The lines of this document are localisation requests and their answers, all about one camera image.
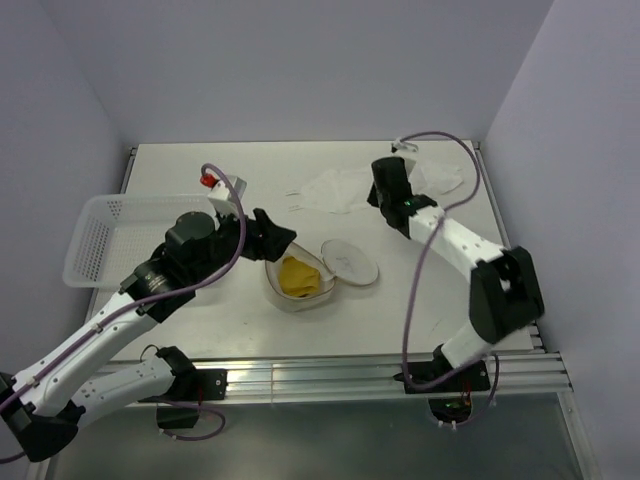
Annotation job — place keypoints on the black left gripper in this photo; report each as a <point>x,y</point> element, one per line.
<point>264,239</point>

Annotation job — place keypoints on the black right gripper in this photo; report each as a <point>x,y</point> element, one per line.
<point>372,197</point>

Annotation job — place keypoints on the yellow bra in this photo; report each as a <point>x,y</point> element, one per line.
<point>298,279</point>

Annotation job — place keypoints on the white bra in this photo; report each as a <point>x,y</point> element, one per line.
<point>345,191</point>

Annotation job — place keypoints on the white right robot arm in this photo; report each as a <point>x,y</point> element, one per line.
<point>504,291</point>

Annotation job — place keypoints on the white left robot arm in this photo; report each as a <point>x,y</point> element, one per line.
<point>45,405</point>

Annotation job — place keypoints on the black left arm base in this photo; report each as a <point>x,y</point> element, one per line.
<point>205,382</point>

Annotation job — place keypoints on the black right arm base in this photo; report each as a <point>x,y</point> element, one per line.
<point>435,377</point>

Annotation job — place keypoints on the white plastic laundry basket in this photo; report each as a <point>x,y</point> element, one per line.
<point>116,233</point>

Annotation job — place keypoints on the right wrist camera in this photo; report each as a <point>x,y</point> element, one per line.
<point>406,150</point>

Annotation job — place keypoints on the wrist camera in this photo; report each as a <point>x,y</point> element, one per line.
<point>406,150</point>
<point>221,198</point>

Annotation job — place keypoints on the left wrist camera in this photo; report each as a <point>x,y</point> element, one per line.
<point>221,198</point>

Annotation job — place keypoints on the aluminium mounting rail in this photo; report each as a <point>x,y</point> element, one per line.
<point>363,378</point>

